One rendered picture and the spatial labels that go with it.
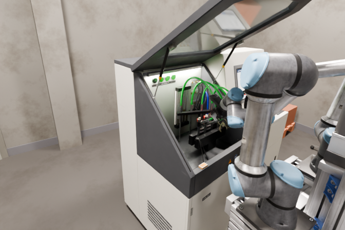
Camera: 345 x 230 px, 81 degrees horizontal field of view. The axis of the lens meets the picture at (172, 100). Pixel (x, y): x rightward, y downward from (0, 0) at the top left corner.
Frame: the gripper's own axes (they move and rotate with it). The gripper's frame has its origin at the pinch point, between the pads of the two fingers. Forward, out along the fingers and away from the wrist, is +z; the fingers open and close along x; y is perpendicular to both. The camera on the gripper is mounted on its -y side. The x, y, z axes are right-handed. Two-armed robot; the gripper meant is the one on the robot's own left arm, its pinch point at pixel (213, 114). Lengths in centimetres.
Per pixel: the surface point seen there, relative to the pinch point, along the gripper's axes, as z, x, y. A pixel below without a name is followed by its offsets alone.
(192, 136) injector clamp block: 26.3, -11.7, 4.2
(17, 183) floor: 153, -188, -41
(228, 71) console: 16, 38, -33
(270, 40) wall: 162, 256, -133
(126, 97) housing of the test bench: 22, -48, -41
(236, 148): 18.7, 12.1, 24.7
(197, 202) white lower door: 20, -29, 45
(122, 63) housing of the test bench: 5, -43, -60
